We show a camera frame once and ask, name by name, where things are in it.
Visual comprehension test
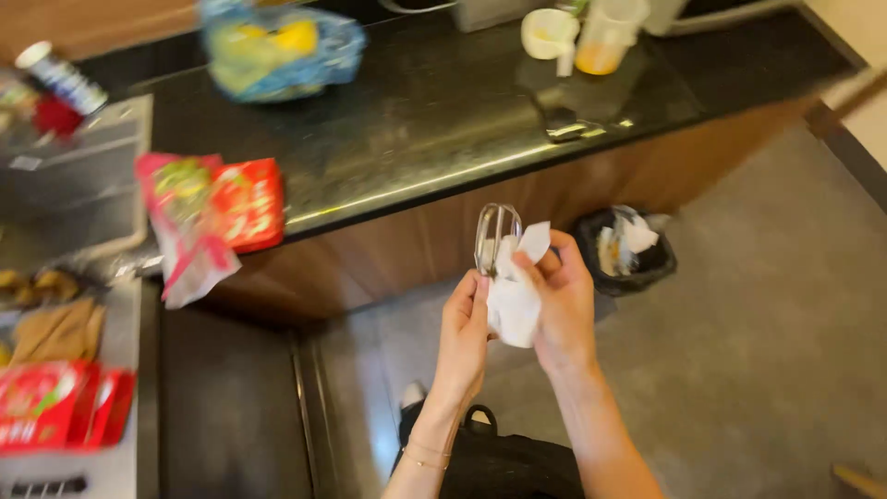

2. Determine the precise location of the person's left hand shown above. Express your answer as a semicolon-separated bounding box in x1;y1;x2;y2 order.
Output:
433;269;494;405

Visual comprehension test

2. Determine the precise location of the person's right hand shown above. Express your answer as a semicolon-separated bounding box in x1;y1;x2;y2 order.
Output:
512;229;598;375

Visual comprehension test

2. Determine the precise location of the white paper towel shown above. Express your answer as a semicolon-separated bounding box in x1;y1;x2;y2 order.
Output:
485;221;552;349

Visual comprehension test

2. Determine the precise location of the metal mixer beater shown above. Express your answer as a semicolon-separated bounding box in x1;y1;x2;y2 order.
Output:
474;202;523;280

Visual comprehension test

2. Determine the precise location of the black trash bin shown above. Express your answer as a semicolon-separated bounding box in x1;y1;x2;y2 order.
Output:
570;204;679;298

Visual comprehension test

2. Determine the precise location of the wooden cabinet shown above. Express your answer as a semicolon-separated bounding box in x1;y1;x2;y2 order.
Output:
201;93;826;327

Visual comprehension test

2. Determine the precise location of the person's black clothing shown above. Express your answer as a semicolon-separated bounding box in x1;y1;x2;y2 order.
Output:
390;398;586;499

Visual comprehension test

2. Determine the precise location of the red snack packet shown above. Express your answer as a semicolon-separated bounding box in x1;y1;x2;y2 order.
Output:
210;158;286;254

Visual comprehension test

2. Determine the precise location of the clear plastic jug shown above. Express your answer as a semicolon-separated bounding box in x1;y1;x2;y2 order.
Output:
574;0;651;76

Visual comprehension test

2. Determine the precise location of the white measuring cup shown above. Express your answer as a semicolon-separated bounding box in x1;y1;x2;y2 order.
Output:
520;7;581;78

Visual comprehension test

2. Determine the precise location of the pink and white snack packet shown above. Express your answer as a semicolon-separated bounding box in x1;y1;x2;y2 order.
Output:
134;152;243;310

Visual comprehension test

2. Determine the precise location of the steel appliance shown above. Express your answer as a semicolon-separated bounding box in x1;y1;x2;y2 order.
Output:
377;0;548;33

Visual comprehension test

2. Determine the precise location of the blue plastic bag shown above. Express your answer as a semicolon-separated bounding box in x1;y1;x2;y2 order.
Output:
197;0;367;105

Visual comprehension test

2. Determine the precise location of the brown cloth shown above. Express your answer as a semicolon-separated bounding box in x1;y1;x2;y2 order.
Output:
10;298;107;366

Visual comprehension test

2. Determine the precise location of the steel sink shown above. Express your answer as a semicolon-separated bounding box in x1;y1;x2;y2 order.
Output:
0;94;155;274

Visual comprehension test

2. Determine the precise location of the red cup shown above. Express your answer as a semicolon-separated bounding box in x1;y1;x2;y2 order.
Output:
32;95;85;140

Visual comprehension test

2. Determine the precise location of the white-capped spray can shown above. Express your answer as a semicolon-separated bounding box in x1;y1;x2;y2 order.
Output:
14;41;109;116

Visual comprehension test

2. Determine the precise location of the gold bracelet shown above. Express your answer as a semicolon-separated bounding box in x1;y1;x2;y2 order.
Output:
401;438;453;473

